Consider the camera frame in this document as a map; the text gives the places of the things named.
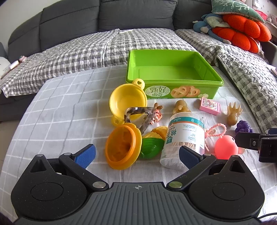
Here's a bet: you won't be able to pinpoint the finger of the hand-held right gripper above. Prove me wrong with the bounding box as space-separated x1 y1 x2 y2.
235 132 263 154

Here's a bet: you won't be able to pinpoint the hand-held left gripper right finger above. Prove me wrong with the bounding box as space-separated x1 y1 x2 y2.
166 146 250 192

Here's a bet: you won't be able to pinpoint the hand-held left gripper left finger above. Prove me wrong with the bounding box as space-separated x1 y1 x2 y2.
28 144 110 192

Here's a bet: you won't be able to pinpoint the pink pig toy with strap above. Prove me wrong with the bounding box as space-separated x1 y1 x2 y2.
204 122 239 160

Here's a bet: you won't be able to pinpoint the clear cotton swab jar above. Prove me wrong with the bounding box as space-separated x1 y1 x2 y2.
160 111 206 169

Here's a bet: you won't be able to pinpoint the orange toy cup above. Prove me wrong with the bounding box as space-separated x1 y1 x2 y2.
105 122 142 170

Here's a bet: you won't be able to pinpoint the toy corn with green husk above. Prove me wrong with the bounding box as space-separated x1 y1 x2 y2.
138 127 168 159

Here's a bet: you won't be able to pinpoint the green plastic box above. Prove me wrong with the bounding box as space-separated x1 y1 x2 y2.
125 49 224 99

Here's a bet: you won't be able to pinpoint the purple toy grapes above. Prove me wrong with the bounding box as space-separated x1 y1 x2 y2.
235 120 254 133

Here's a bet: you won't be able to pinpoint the amber hand-shaped hair clip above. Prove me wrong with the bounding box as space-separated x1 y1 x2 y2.
226 102 243 127

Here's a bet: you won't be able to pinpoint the small pink box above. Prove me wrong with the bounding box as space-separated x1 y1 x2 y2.
199 97 221 116

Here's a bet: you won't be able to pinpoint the small brown figurine toy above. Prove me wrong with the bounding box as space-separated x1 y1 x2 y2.
149 103 164 126

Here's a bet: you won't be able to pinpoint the tortoiseshell triangular hair clip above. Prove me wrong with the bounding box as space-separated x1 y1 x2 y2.
124 106 157 133

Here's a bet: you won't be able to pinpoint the grey quilted blanket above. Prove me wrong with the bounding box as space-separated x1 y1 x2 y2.
214 46 277 134

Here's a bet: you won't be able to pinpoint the yellow toy pot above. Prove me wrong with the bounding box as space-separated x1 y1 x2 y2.
109 79 148 127

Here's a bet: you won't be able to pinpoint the orange pumpkin cushion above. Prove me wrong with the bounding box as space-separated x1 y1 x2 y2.
223 14 272 42
212 27 260 53

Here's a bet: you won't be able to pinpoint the large checked sofa cover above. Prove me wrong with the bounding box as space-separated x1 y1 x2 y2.
0 28 195 98

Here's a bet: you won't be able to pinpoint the small checked sofa cover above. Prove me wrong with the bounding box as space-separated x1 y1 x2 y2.
175 29 260 68

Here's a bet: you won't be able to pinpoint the small pink item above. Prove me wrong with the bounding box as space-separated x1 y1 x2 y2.
6 56 26 72

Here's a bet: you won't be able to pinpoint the white printed pillow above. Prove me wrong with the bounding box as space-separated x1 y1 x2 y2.
0 57 11 79

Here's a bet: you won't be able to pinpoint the blue plush monkey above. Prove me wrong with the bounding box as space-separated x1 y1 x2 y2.
193 13 232 45

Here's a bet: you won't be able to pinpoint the green leaf-print pillow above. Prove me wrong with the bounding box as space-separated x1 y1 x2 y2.
211 0 265 23

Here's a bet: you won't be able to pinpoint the grey sofa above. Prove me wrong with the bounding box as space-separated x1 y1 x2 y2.
0 0 219 123

